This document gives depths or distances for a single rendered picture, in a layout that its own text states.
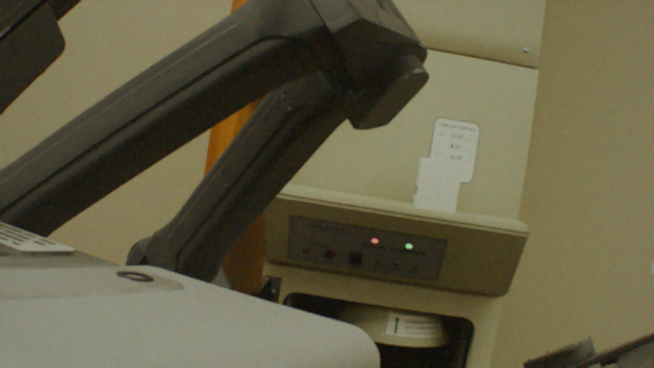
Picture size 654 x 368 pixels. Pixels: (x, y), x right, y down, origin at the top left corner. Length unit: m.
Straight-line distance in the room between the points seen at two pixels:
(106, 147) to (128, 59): 1.08
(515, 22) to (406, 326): 0.43
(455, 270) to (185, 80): 0.61
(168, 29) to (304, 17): 1.09
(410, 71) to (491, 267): 0.52
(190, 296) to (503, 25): 0.96
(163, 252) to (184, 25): 0.85
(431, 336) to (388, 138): 0.28
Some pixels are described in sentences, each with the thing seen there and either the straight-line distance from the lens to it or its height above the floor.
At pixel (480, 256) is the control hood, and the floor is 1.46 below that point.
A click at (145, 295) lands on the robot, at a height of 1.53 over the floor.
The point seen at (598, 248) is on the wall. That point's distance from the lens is 1.64.
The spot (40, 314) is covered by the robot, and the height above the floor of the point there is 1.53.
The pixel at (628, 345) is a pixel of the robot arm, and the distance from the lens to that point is 0.73.
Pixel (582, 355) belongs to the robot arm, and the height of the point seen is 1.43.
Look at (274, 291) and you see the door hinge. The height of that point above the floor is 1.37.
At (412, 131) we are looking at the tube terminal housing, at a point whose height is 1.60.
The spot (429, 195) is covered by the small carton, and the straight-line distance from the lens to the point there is 1.07.
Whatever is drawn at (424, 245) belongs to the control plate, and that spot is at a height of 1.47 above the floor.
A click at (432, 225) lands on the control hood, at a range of 1.05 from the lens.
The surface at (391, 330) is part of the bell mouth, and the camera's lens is 1.19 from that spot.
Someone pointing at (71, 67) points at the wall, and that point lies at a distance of 1.70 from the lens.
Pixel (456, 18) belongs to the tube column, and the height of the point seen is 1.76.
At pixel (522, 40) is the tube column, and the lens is 1.17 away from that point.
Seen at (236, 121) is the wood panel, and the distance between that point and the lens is 1.09.
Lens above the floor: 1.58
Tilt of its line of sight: 3 degrees down
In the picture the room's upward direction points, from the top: 9 degrees clockwise
